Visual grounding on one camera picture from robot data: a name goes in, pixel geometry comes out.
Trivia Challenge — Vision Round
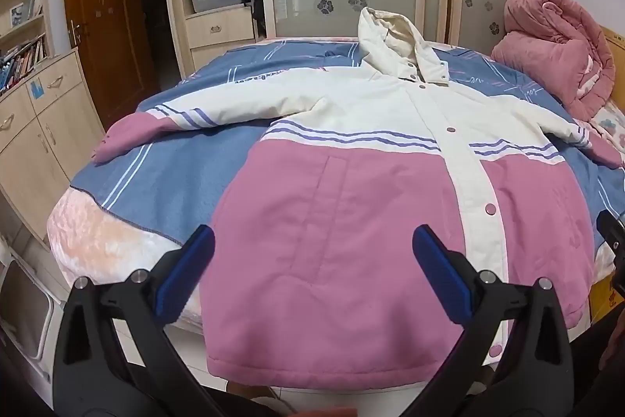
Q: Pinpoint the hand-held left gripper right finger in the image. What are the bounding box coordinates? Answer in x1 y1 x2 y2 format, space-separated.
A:
411 224 573 417

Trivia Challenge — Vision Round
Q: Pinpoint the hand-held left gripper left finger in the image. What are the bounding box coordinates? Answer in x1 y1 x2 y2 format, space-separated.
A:
53 224 259 417

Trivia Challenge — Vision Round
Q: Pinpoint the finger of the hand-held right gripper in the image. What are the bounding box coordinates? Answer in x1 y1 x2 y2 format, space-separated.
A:
596 209 625 252

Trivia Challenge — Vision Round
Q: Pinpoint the pink and white hooded jacket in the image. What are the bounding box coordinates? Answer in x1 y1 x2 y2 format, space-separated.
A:
92 7 625 381

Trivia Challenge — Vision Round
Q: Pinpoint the yellow cardboard box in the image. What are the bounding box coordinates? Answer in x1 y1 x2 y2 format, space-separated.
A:
588 277 618 325

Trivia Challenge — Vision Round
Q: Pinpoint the peach fleece blanket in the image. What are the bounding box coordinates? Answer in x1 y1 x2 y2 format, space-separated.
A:
46 187 208 335

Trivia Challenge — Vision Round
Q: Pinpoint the blue striped bed sheet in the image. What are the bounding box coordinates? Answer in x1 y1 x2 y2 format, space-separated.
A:
68 37 618 252

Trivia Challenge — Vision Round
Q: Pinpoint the floral bed sheet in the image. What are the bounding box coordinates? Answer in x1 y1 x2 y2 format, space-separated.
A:
588 98 625 154

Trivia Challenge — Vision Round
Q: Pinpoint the wooden headboard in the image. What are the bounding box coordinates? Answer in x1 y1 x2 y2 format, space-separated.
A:
598 23 625 59

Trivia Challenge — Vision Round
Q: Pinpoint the beige side cabinet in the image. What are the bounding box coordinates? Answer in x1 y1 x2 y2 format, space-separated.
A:
0 46 105 242

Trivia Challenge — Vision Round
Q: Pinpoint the pink quilted coat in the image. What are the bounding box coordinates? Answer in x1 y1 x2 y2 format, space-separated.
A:
491 0 617 122

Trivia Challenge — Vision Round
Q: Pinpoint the beige wardrobe drawer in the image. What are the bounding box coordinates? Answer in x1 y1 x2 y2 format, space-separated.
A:
190 40 259 71
186 4 257 51

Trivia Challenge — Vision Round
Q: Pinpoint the row of books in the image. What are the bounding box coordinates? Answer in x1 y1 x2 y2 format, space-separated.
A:
0 36 47 90

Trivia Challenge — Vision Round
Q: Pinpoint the brown wooden door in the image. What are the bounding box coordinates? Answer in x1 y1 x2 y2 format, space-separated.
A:
63 0 159 129

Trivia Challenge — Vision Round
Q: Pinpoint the beige bookshelf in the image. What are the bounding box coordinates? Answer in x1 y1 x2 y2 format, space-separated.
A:
0 0 54 93

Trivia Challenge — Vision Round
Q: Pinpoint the white folding frame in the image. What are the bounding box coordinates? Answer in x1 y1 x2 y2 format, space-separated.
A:
0 231 69 364

